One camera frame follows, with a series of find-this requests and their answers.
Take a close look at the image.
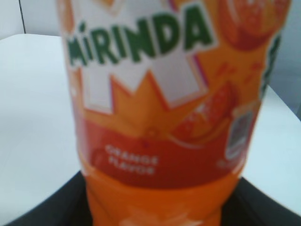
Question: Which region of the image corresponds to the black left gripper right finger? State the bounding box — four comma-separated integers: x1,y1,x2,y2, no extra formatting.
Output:
221,178,301,226

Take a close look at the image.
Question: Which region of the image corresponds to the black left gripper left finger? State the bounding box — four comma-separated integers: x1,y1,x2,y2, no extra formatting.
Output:
7,172,93,226

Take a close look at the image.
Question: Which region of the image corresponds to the orange Mirinda soda bottle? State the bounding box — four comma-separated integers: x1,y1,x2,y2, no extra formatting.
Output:
56,0,291,226

